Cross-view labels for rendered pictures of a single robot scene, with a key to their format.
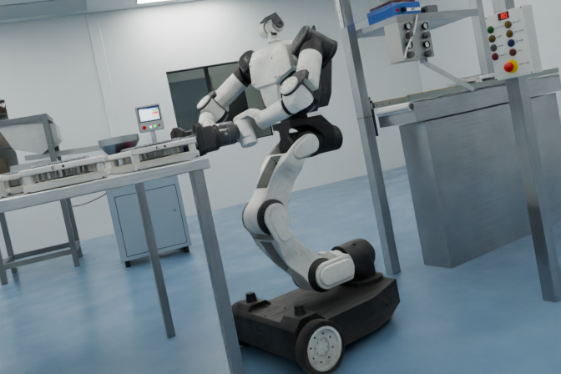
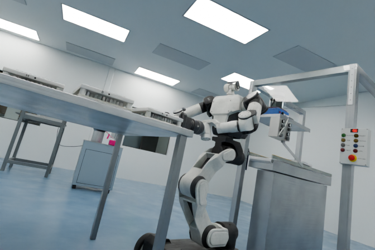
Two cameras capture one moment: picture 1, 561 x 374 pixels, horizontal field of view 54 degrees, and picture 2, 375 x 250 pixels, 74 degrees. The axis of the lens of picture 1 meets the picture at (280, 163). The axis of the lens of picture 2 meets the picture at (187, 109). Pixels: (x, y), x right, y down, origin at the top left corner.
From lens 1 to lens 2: 0.74 m
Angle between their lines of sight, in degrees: 17
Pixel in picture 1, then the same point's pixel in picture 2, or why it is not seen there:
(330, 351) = not seen: outside the picture
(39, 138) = not seen: hidden behind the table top
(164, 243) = (99, 183)
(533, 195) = (344, 236)
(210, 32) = (159, 98)
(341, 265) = (222, 235)
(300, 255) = (203, 218)
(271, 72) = (226, 107)
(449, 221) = (269, 232)
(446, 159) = (277, 197)
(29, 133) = not seen: hidden behind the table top
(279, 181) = (208, 168)
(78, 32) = (102, 72)
